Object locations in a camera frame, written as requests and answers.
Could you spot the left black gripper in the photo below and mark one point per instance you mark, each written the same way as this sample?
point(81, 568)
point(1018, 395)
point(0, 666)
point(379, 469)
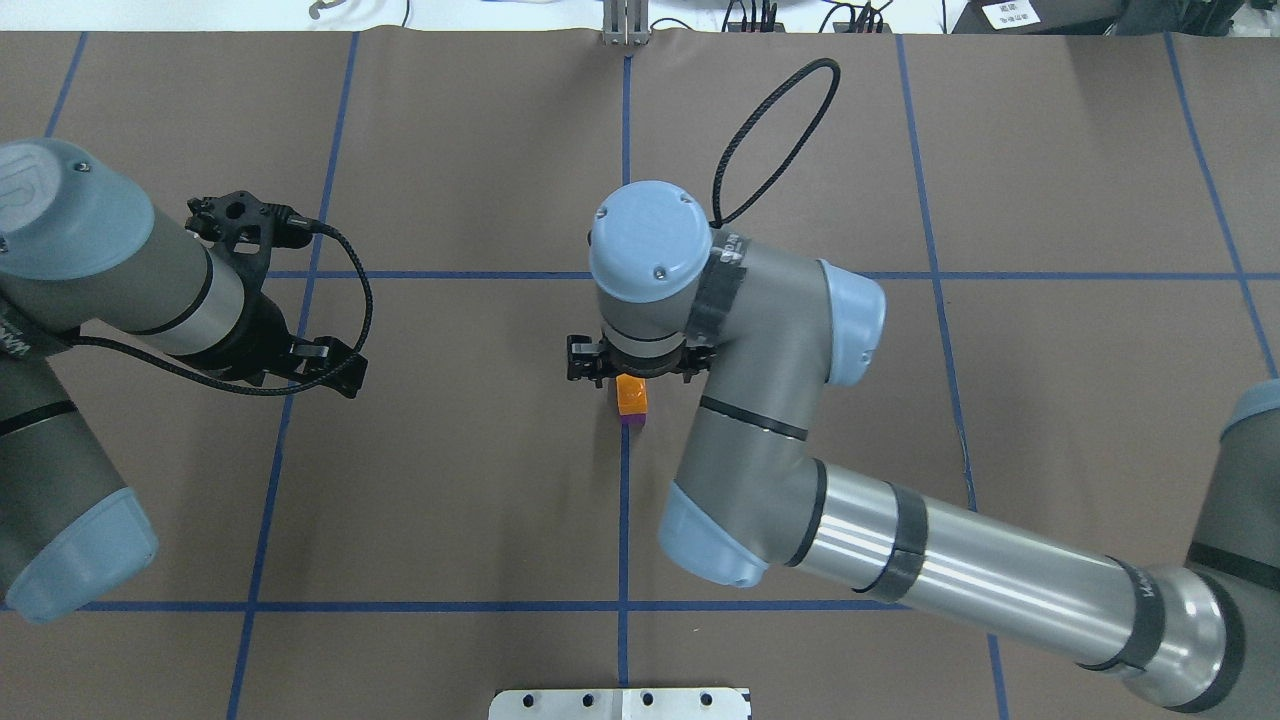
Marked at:
point(252, 337)

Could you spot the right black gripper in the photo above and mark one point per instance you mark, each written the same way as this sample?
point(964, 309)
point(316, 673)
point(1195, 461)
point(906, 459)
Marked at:
point(580, 361)

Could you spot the orange trapezoid block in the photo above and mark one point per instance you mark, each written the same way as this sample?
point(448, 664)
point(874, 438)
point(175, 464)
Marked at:
point(631, 398)

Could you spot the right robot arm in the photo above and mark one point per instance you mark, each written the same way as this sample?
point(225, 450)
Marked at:
point(679, 293)

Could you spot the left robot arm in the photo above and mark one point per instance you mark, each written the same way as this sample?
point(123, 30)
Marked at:
point(90, 262)

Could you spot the aluminium frame post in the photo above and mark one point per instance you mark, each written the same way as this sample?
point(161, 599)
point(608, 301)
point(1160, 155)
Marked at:
point(625, 23)

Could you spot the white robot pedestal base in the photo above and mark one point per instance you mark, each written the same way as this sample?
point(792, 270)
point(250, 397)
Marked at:
point(623, 703)

